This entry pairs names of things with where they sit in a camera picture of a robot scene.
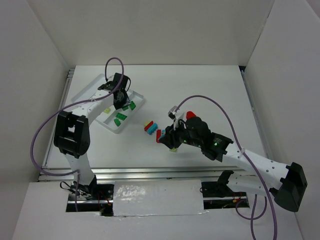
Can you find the dark green lego brick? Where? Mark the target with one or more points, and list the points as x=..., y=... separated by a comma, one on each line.
x=117, y=122

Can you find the green sloped lego brick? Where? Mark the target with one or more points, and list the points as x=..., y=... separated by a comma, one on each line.
x=125, y=108

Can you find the green lego plate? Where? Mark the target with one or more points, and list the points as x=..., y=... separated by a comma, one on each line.
x=121, y=116

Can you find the pale yellow lego brick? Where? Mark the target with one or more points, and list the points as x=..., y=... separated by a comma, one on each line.
x=107, y=110

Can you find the small dark green lego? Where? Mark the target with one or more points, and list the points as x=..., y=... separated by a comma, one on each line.
x=132, y=105

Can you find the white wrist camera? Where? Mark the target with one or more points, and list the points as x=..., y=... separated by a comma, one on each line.
x=108, y=86
x=175, y=114

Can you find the red lego brick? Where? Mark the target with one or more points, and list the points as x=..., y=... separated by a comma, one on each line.
x=158, y=135

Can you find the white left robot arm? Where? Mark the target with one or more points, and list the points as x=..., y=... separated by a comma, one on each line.
x=72, y=130

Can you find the white divided sorting tray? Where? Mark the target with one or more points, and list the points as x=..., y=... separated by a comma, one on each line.
x=106, y=120

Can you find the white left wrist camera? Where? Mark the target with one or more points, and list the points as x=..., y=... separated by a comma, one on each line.
x=108, y=86

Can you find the aluminium front rail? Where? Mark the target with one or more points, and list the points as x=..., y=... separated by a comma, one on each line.
x=108, y=174

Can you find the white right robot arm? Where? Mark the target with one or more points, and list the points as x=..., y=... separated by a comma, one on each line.
x=285, y=183

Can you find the silver foil tape sheet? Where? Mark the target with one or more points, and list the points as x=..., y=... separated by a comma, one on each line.
x=157, y=198

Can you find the yellow red blue lego stack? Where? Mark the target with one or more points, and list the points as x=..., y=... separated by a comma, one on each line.
x=150, y=127

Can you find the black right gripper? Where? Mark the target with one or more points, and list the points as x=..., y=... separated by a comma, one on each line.
x=169, y=136

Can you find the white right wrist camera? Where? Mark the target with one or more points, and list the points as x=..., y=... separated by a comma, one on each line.
x=175, y=114

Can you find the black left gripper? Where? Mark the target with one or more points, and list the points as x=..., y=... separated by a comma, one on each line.
x=119, y=99

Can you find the red rounded lego block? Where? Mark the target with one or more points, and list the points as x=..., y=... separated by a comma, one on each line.
x=190, y=115

